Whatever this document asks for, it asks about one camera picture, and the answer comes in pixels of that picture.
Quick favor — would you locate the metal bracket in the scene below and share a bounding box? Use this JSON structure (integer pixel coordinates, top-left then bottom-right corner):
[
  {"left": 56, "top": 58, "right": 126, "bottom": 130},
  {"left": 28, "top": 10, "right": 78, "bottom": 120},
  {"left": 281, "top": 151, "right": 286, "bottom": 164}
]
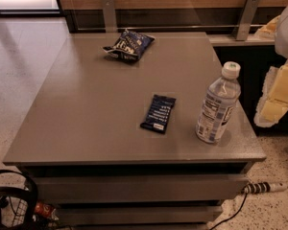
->
[
  {"left": 101, "top": 0, "right": 117, "bottom": 33},
  {"left": 233, "top": 0, "right": 260, "bottom": 41}
]

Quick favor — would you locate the blue chip bag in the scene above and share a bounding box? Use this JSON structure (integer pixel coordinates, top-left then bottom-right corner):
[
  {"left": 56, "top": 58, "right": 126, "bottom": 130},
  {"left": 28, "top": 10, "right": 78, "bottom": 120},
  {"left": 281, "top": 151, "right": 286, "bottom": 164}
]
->
[{"left": 103, "top": 30, "right": 155, "bottom": 61}]

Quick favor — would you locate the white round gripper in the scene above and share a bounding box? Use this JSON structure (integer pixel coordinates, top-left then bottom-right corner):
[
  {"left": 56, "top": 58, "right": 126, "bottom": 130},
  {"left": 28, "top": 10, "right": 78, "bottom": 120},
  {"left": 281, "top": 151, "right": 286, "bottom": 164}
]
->
[{"left": 253, "top": 6, "right": 288, "bottom": 127}]

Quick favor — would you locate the left metal bracket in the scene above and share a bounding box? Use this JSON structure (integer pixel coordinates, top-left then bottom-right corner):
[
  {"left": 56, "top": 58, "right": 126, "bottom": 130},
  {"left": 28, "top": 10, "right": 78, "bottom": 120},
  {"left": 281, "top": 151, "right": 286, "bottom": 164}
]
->
[{"left": 101, "top": 0, "right": 117, "bottom": 33}]

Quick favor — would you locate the clear plastic water bottle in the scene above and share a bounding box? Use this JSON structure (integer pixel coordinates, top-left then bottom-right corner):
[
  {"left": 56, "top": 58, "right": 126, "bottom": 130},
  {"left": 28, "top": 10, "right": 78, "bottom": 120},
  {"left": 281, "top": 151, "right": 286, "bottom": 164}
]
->
[{"left": 196, "top": 61, "right": 241, "bottom": 144}]

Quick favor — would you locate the dark blue snack bar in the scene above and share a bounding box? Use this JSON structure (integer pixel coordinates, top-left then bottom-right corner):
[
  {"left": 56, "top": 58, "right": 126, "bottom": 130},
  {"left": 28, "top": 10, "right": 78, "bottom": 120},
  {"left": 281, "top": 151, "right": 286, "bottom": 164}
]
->
[{"left": 140, "top": 95, "right": 176, "bottom": 134}]

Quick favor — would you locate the grey drawer cabinet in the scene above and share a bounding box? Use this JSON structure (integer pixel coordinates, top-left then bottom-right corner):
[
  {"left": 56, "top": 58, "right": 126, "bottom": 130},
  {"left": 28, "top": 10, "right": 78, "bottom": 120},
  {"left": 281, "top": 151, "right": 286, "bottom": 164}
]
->
[{"left": 4, "top": 33, "right": 265, "bottom": 230}]

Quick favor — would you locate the right metal bracket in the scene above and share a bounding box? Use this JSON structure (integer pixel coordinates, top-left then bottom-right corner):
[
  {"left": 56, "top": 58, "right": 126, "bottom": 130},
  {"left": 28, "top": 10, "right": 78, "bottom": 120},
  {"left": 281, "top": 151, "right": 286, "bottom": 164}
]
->
[{"left": 233, "top": 0, "right": 260, "bottom": 41}]

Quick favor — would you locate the white power strip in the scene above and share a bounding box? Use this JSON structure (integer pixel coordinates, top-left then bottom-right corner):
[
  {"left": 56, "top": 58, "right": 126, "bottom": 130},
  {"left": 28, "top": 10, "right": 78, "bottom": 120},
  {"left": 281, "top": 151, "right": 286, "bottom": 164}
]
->
[{"left": 242, "top": 182, "right": 288, "bottom": 195}]

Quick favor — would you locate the orange snack packet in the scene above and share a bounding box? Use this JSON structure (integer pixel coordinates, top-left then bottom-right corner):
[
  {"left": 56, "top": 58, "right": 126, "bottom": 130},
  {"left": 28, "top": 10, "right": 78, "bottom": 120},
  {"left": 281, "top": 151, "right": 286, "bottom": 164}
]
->
[{"left": 35, "top": 201, "right": 58, "bottom": 220}]

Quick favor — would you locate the black power cable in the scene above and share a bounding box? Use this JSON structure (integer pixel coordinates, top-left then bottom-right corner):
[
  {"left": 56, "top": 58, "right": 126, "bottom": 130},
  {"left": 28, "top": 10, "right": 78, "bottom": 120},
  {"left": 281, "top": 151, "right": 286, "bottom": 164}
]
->
[{"left": 208, "top": 192, "right": 249, "bottom": 230}]

